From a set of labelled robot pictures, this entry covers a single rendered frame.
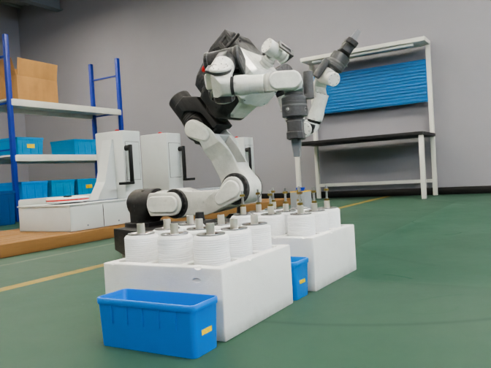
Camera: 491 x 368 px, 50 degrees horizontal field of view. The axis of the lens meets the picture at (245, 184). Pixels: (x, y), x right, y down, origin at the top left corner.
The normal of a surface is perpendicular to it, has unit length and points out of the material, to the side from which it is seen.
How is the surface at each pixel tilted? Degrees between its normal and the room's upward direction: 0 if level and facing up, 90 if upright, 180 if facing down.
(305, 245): 90
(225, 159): 90
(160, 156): 90
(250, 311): 90
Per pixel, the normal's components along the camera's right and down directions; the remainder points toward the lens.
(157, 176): -0.51, 0.05
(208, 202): -0.76, 0.27
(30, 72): 0.88, 0.10
